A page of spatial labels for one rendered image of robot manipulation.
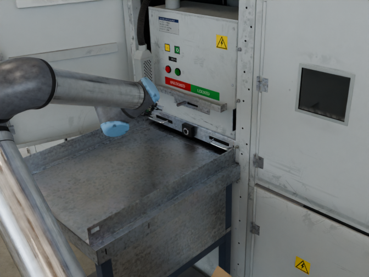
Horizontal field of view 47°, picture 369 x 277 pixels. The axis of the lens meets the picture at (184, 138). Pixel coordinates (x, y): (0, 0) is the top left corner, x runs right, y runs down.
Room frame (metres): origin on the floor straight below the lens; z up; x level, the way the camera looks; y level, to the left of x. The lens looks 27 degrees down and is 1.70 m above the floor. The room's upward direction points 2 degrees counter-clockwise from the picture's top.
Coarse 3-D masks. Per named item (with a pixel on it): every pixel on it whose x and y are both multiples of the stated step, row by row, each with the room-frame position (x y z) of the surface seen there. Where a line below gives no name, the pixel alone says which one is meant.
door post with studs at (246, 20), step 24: (240, 0) 1.48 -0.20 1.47; (240, 24) 1.48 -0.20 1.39; (240, 48) 1.47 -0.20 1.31; (240, 72) 1.48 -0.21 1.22; (240, 96) 1.47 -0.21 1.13; (240, 120) 1.47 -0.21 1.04; (240, 144) 1.46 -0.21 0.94; (240, 192) 1.46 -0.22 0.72; (240, 216) 1.46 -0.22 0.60; (240, 240) 1.45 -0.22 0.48; (240, 264) 1.45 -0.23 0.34
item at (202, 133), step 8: (160, 112) 1.84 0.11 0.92; (160, 120) 1.85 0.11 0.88; (176, 120) 1.77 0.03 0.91; (184, 120) 1.74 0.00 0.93; (176, 128) 1.77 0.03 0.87; (200, 128) 1.66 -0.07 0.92; (200, 136) 1.66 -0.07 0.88; (208, 136) 1.63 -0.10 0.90; (216, 136) 1.59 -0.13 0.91; (224, 136) 1.56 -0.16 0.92; (216, 144) 1.59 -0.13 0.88; (224, 144) 1.56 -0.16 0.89
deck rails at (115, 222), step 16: (144, 128) 1.84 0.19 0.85; (64, 144) 1.58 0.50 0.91; (80, 144) 1.63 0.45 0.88; (96, 144) 1.68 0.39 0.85; (32, 160) 1.48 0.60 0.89; (48, 160) 1.53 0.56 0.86; (64, 160) 1.54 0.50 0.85; (224, 160) 1.44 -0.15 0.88; (192, 176) 1.32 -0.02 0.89; (208, 176) 1.38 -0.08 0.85; (160, 192) 1.21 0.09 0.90; (176, 192) 1.26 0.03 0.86; (128, 208) 1.12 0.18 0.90; (144, 208) 1.16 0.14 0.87; (96, 224) 1.03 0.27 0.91; (112, 224) 1.07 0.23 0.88; (128, 224) 1.11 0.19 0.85; (96, 240) 1.03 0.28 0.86
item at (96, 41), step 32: (0, 0) 1.73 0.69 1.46; (32, 0) 1.76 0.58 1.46; (64, 0) 1.81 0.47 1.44; (96, 0) 1.87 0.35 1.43; (0, 32) 1.72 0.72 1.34; (32, 32) 1.77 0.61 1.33; (64, 32) 1.83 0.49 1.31; (96, 32) 1.89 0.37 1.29; (128, 32) 1.92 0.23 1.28; (64, 64) 1.82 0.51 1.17; (96, 64) 1.88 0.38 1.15; (128, 64) 1.91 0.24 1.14; (32, 128) 1.74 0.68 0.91; (64, 128) 1.80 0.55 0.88; (96, 128) 1.83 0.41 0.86
